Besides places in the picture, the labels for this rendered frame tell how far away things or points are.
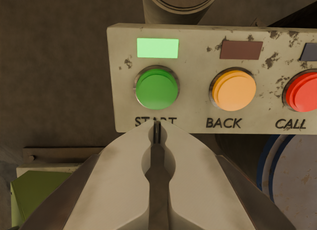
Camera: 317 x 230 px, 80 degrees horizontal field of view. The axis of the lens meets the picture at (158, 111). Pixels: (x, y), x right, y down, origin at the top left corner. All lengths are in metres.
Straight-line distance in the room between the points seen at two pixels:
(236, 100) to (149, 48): 0.10
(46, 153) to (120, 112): 0.74
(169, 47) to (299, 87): 0.13
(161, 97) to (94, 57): 0.66
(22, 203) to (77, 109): 0.38
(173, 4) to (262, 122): 0.19
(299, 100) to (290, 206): 0.33
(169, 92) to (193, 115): 0.04
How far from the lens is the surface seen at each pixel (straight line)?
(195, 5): 0.29
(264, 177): 0.48
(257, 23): 0.91
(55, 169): 0.82
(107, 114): 0.82
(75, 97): 0.85
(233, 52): 0.19
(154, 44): 0.18
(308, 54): 0.23
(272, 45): 0.21
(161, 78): 0.17
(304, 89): 0.23
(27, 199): 0.69
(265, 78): 0.22
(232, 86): 0.19
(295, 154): 0.48
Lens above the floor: 0.79
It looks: 82 degrees down
